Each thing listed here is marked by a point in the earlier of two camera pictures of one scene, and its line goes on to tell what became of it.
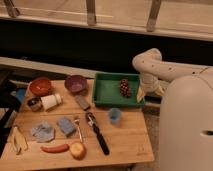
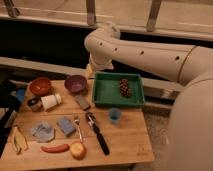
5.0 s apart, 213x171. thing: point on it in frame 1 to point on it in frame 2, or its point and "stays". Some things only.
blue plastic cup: x=115 y=115 stays
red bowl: x=40 y=86 stays
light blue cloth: x=43 y=133 stays
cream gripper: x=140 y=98 to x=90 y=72
